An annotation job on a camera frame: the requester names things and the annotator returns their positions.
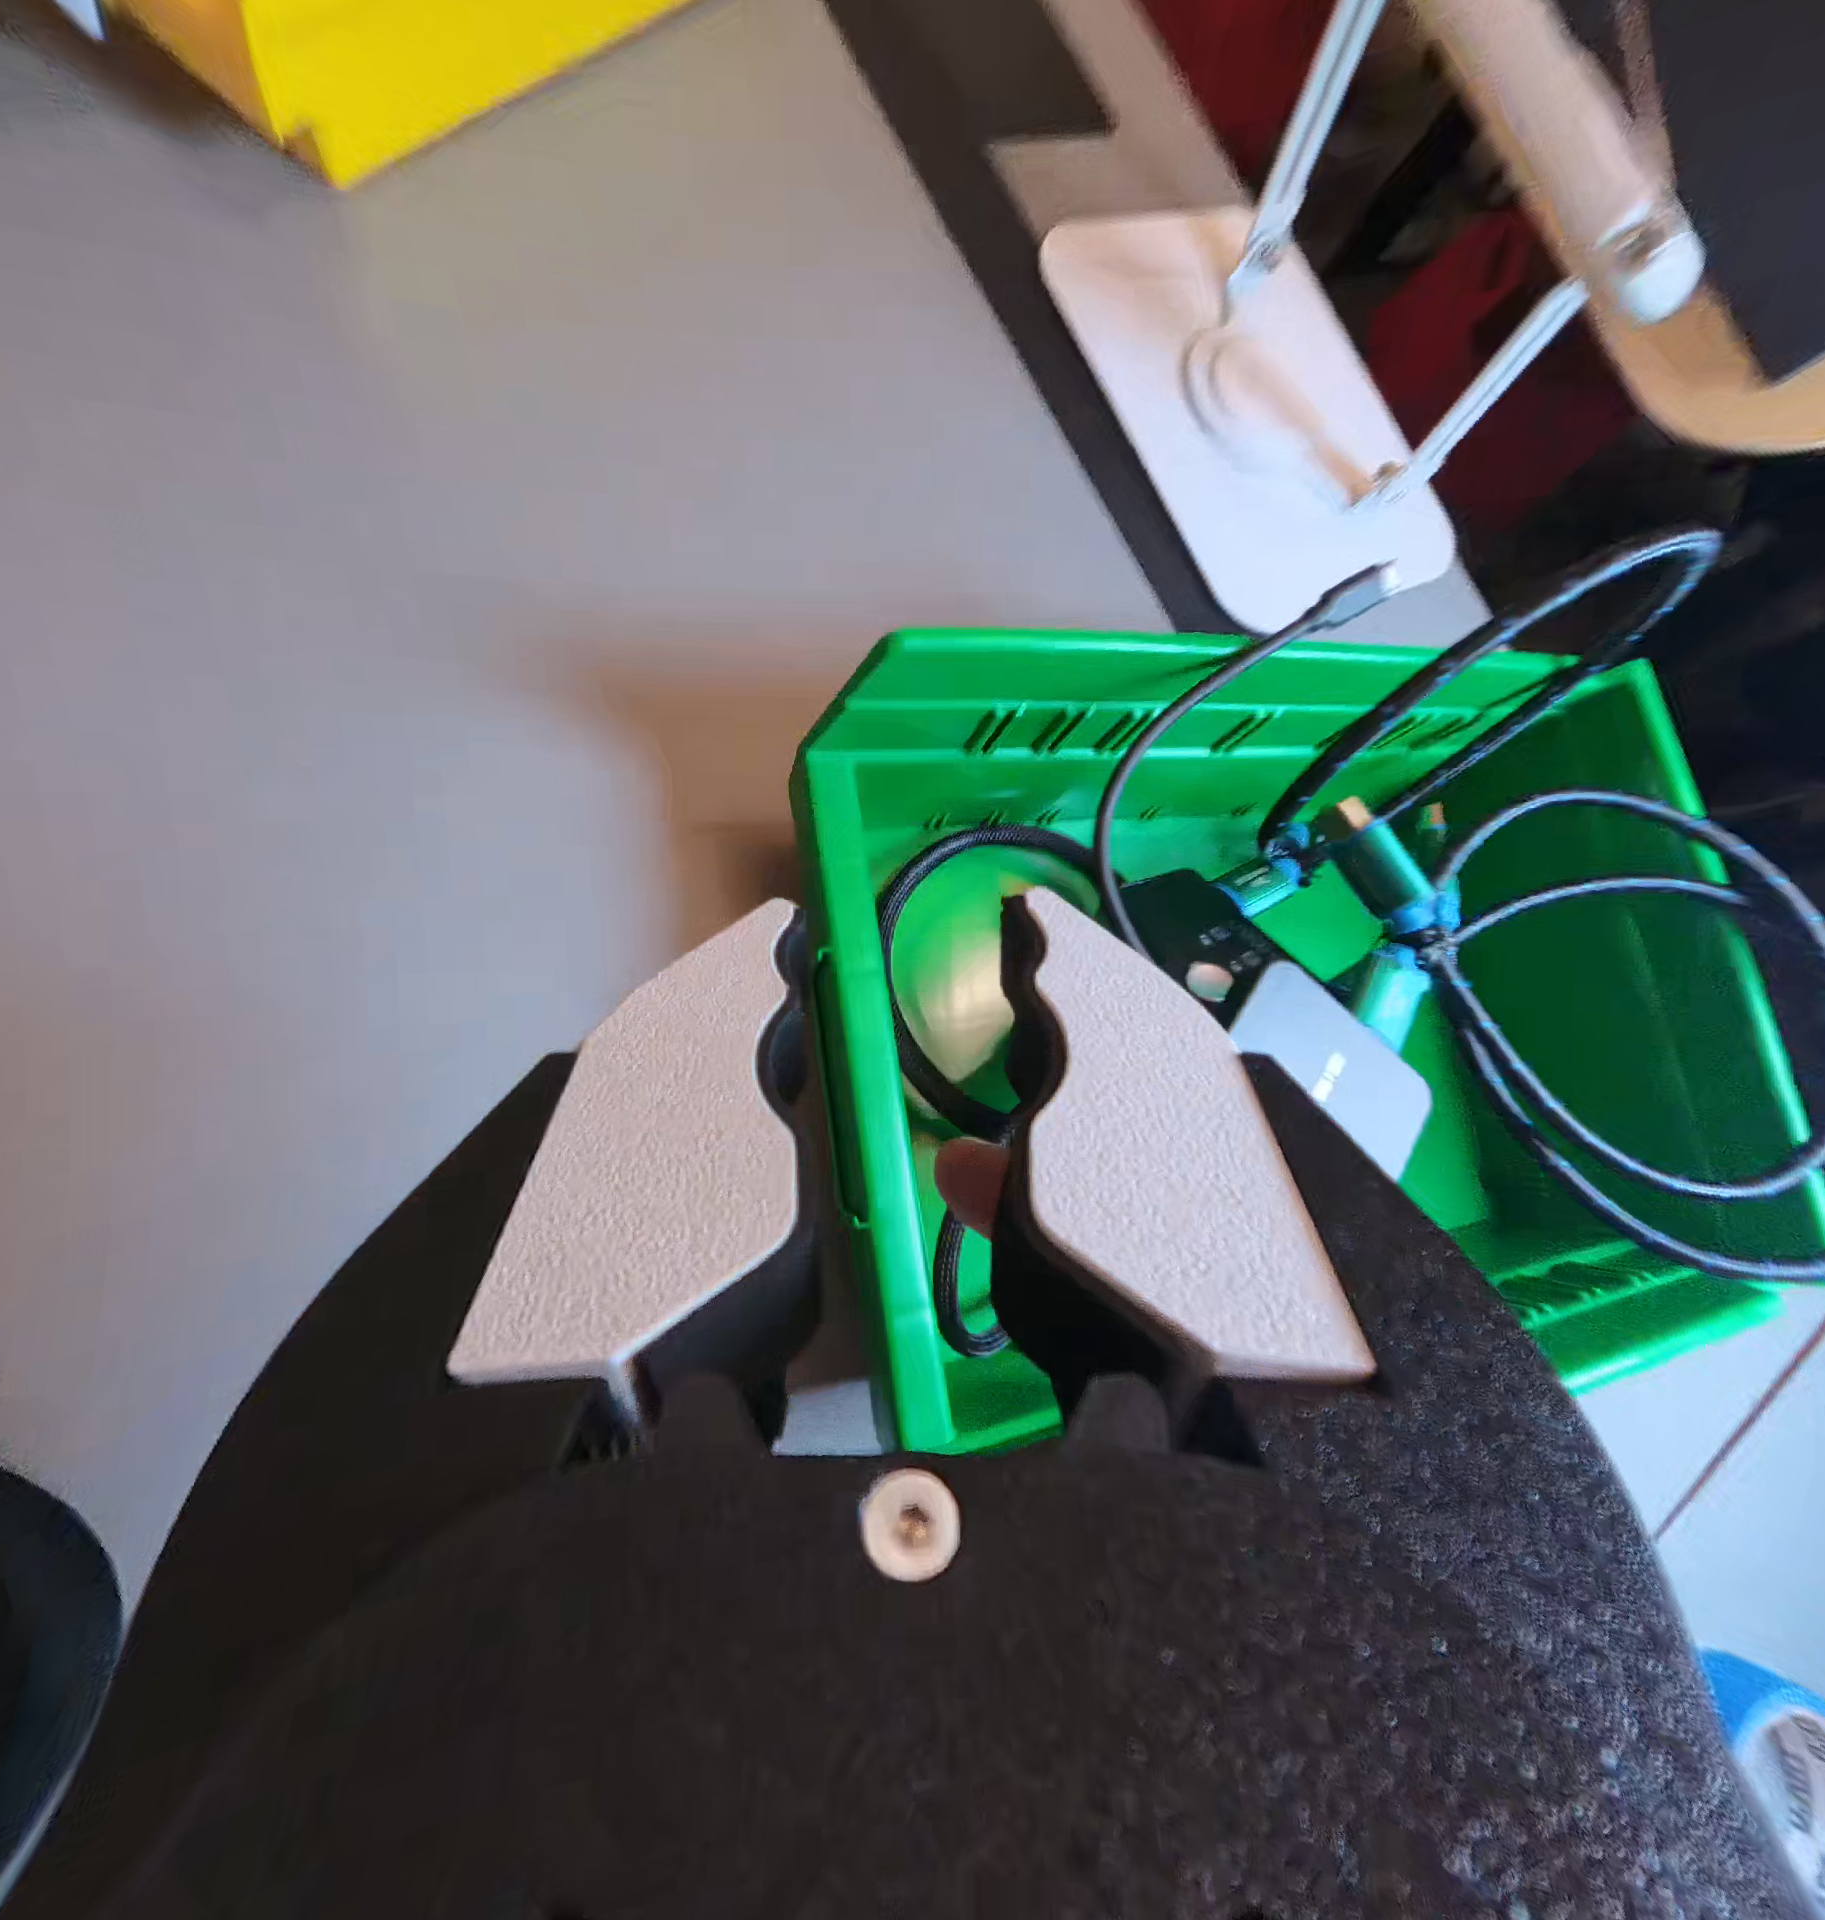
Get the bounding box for yellow plastic bin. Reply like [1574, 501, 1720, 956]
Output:
[109, 0, 699, 191]

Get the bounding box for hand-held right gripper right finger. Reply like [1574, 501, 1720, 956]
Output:
[1000, 889, 1379, 1399]

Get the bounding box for black HDMI switch box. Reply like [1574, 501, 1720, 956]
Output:
[1115, 866, 1439, 1190]

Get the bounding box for green plastic bin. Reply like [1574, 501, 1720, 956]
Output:
[785, 627, 1825, 1460]

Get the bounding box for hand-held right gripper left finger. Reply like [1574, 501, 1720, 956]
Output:
[448, 898, 824, 1397]

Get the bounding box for red chair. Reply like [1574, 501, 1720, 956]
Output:
[1145, 0, 1634, 512]

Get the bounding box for blue tape roll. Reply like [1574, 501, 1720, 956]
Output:
[1698, 1649, 1825, 1887]

